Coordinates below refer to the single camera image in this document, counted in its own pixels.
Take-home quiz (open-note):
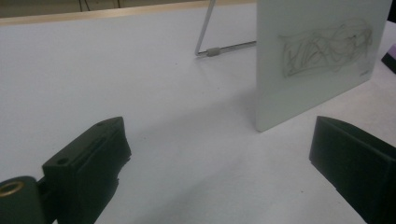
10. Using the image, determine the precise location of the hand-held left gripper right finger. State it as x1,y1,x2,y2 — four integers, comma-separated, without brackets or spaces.
308,115,396,224

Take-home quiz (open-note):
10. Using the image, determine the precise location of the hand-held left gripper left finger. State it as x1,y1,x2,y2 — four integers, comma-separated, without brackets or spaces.
41,116,133,224

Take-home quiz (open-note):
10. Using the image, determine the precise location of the purple whiteboard eraser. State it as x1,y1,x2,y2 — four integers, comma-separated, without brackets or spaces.
380,43,396,75

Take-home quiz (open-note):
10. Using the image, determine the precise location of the white glass drawing board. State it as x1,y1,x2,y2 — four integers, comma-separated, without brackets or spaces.
255,0,394,133

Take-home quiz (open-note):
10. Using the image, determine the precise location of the metal wire board stand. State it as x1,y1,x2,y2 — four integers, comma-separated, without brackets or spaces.
194,0,258,58

